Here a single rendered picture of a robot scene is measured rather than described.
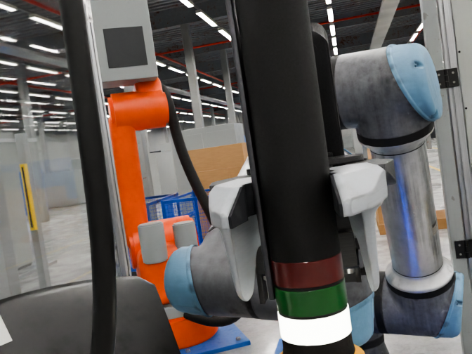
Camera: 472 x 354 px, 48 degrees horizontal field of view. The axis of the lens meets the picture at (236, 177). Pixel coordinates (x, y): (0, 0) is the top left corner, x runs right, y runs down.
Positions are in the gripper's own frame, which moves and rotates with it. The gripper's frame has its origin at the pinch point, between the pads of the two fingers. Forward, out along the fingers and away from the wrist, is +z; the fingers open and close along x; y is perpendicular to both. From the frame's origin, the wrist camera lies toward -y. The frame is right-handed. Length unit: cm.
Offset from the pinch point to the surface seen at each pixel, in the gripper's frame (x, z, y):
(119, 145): 174, -369, -21
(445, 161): -36, -181, 11
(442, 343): -48, -348, 145
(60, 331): 16.3, -7.6, 7.6
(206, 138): 281, -1038, -43
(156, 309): 11.8, -12.5, 8.1
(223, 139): 245, -1038, -35
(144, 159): 424, -1036, -16
